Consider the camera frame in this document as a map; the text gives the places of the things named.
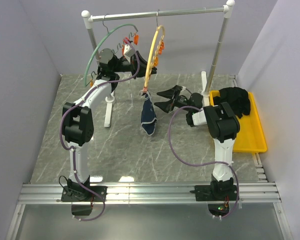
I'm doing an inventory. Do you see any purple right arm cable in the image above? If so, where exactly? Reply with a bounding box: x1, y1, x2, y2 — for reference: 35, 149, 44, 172
167, 87, 240, 220

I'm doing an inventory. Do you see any aluminium rail frame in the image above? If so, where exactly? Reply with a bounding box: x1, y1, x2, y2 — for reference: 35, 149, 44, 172
6, 182, 293, 240

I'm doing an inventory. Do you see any black garment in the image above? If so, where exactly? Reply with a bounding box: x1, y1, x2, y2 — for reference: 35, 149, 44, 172
213, 87, 251, 119

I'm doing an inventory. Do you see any metal clothes rack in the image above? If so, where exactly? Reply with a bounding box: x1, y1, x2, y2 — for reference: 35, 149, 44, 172
81, 0, 237, 129

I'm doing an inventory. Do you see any navy blue underwear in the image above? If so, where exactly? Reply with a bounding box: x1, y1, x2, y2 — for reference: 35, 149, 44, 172
139, 90, 157, 136

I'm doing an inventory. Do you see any yellow clip hanger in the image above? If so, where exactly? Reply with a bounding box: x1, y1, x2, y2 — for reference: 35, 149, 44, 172
144, 10, 166, 88

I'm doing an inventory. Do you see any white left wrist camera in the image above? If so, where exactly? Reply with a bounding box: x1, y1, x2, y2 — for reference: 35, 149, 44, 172
123, 37, 135, 61

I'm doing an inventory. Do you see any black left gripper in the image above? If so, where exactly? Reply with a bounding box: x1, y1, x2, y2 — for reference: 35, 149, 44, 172
112, 51, 157, 80

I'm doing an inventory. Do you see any green clip hanger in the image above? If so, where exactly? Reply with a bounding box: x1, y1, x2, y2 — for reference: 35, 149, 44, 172
83, 14, 140, 88

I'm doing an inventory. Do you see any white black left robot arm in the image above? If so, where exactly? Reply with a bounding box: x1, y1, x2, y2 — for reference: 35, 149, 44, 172
60, 48, 157, 201

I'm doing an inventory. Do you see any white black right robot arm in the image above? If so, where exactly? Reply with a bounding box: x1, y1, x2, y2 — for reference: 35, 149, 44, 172
154, 85, 240, 200

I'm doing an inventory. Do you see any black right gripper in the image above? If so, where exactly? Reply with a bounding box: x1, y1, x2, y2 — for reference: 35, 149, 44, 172
154, 85, 192, 114

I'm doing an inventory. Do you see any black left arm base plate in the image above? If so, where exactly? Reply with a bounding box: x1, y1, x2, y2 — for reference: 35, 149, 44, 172
61, 186, 108, 216

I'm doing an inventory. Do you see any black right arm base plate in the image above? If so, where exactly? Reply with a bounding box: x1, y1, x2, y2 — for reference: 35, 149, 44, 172
189, 185, 238, 202

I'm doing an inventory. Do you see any yellow plastic tray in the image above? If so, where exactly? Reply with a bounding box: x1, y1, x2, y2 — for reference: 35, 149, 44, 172
209, 90, 268, 153

